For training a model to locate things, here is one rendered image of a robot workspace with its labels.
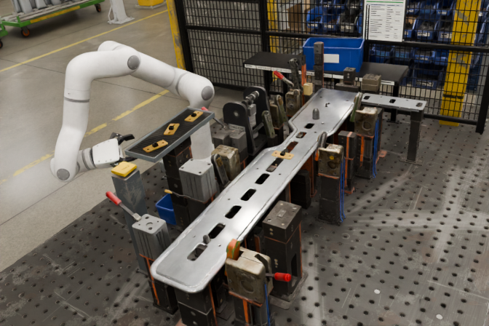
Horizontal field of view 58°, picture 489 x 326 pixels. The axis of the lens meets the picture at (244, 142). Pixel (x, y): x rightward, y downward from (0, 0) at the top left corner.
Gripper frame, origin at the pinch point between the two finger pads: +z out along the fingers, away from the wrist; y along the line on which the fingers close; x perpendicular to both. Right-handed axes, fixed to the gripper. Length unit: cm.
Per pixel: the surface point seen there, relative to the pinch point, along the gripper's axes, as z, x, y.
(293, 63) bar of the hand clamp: 73, -20, -32
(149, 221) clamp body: 7.8, 19.5, 38.9
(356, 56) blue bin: 109, -43, -42
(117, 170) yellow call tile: 0.0, 20.4, 19.2
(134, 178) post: 4.3, 16.7, 21.9
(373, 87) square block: 110, -41, -20
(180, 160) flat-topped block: 17.0, -0.3, 11.1
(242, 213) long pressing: 36, 8, 41
